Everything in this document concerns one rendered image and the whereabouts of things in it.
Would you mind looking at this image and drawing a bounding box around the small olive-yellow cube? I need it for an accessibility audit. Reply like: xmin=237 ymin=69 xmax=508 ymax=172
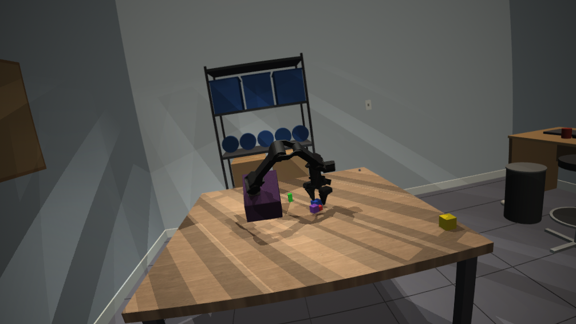
xmin=439 ymin=214 xmax=457 ymax=231

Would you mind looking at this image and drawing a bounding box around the blue block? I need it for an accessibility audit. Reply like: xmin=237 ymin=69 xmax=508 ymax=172
xmin=311 ymin=198 xmax=323 ymax=206

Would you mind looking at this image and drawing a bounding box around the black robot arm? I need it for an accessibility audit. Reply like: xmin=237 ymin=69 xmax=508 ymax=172
xmin=244 ymin=140 xmax=336 ymax=197

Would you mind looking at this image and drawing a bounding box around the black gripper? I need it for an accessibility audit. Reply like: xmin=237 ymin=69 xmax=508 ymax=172
xmin=303 ymin=175 xmax=333 ymax=206

